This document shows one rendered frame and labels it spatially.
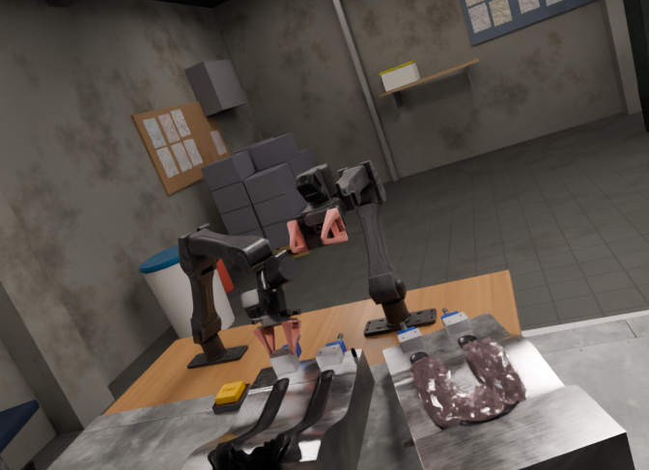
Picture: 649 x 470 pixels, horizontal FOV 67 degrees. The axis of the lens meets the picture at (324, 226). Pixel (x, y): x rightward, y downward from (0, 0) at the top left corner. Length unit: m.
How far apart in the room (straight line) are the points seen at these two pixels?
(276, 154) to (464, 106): 2.78
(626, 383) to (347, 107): 6.39
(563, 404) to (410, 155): 6.40
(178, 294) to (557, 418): 3.41
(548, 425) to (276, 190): 4.43
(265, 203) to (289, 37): 2.95
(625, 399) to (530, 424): 0.25
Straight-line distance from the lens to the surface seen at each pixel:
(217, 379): 1.52
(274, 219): 5.14
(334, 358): 1.11
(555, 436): 0.78
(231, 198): 5.26
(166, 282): 3.95
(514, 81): 6.97
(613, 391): 1.02
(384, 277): 1.29
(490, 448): 0.78
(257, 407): 1.11
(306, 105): 7.29
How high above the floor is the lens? 1.43
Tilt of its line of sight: 14 degrees down
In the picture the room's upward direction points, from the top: 21 degrees counter-clockwise
